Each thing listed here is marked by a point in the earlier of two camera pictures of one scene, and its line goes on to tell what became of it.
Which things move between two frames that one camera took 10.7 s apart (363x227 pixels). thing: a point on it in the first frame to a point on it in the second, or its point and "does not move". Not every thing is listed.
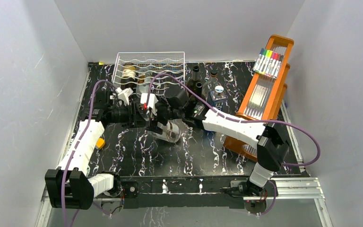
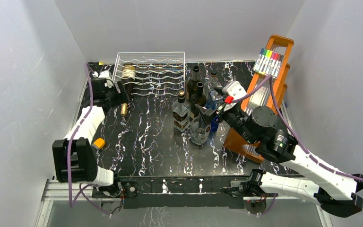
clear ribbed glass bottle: [210, 86] does not move
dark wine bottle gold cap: [194, 98] does not move
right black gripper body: [161, 117] to [228, 116]
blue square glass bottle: [217, 99] does not move
